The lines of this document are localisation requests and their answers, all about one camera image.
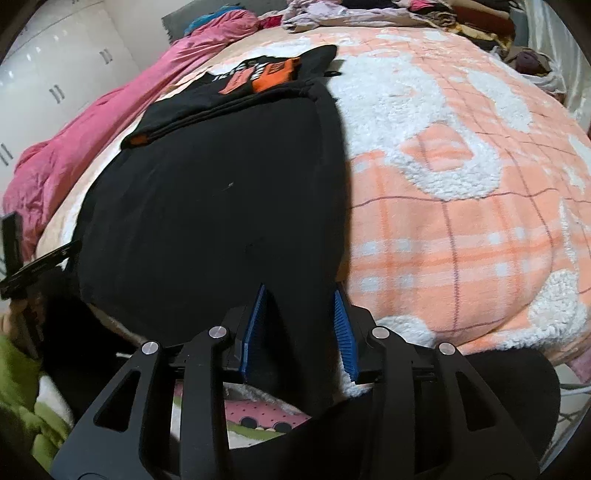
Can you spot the white satin curtain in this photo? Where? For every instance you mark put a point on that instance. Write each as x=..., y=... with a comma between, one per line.
x=563, y=55

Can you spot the magenta crumpled cloth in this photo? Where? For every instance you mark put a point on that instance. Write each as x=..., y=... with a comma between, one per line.
x=272, y=21

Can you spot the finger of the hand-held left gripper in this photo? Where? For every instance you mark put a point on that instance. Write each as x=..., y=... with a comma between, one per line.
x=44, y=263
x=11, y=237

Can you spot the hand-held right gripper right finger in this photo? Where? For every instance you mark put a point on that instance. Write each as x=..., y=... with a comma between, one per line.
x=344, y=339

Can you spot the grey headboard cover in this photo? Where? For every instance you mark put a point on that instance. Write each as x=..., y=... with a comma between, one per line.
x=178, y=18

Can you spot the pile of folded clothes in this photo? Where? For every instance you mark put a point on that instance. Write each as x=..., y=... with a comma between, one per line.
x=461, y=16

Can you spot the white plastic bag with clothes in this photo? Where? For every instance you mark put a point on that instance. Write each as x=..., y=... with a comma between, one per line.
x=531, y=62

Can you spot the black long-sleeve sweater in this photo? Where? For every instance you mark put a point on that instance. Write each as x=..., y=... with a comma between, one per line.
x=207, y=207

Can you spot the lavender crumpled cloth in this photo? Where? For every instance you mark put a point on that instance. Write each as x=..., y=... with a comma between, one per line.
x=323, y=14

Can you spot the pink quilt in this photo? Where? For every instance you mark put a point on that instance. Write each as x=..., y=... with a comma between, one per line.
x=92, y=124

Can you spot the peach plaid fleece blanket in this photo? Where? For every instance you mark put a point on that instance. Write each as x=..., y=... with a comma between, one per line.
x=461, y=184

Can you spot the pink watermelon print cloth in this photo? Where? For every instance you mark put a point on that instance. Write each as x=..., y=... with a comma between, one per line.
x=258, y=415

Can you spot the white wardrobe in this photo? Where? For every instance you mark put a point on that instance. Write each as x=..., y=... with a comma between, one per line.
x=60, y=60

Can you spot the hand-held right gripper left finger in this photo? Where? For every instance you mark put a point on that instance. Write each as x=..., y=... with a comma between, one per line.
x=251, y=334

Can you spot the blue cloth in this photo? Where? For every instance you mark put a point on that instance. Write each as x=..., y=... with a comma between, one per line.
x=203, y=22

